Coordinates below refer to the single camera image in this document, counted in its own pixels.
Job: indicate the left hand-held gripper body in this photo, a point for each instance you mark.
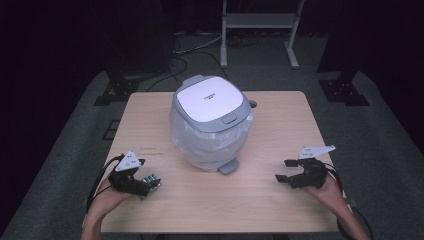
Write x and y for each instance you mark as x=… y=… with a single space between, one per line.
x=125 y=181

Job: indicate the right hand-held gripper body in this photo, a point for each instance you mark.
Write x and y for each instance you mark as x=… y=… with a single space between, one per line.
x=311 y=173

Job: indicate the white metal stand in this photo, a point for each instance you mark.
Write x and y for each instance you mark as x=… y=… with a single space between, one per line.
x=260 y=20

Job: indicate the person's right hand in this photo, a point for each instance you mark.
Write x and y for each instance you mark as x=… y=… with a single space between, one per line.
x=328 y=193

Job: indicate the white pedal trash can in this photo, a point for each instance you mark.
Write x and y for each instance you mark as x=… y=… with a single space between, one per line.
x=210 y=98

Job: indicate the black stand base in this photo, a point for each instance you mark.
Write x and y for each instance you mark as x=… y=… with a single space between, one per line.
x=115 y=91
x=345 y=91

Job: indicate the dark floor socket box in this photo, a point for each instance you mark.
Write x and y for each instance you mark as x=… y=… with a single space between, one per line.
x=111 y=130

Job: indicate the person's left hand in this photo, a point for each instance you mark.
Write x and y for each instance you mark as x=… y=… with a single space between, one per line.
x=111 y=196

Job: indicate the clear plastic bin liner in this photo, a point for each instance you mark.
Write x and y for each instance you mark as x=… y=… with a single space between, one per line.
x=200 y=146

